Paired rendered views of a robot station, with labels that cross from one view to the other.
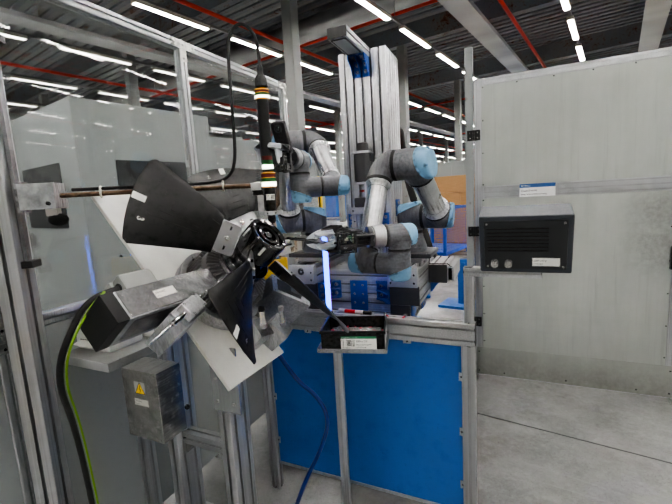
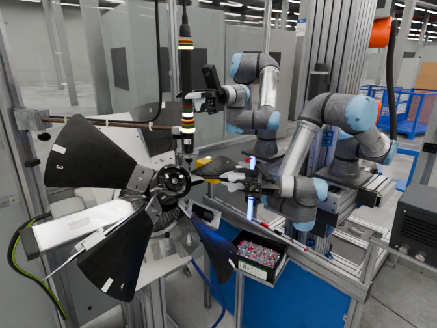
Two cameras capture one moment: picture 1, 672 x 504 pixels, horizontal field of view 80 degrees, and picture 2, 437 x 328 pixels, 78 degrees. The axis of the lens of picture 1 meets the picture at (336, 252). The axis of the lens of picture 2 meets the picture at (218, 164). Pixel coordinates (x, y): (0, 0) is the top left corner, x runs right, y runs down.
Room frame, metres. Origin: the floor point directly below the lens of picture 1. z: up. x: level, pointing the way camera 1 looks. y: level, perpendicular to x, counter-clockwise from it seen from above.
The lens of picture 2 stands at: (0.45, -0.24, 1.58)
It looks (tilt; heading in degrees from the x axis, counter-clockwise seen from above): 21 degrees down; 22
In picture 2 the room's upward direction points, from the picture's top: 1 degrees clockwise
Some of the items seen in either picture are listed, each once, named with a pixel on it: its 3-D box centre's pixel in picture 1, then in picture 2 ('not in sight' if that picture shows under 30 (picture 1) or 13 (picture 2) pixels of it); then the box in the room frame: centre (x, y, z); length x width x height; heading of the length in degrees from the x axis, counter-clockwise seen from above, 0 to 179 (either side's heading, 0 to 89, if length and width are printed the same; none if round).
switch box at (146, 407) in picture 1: (154, 398); not in sight; (1.17, 0.59, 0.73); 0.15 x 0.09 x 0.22; 65
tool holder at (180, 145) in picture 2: (267, 198); (185, 141); (1.23, 0.20, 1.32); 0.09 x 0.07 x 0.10; 100
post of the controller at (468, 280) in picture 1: (468, 294); (370, 259); (1.33, -0.44, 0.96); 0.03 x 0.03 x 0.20; 65
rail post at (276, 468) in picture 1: (271, 406); (207, 261); (1.70, 0.33, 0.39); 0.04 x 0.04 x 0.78; 65
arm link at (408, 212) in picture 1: (411, 215); (350, 142); (1.88, -0.36, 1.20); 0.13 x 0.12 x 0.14; 62
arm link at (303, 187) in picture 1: (305, 187); (238, 119); (1.50, 0.10, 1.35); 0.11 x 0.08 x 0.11; 101
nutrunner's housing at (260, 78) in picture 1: (266, 146); (187, 95); (1.23, 0.19, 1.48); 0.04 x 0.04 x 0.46
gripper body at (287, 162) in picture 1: (282, 158); (211, 99); (1.35, 0.16, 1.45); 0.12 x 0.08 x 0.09; 165
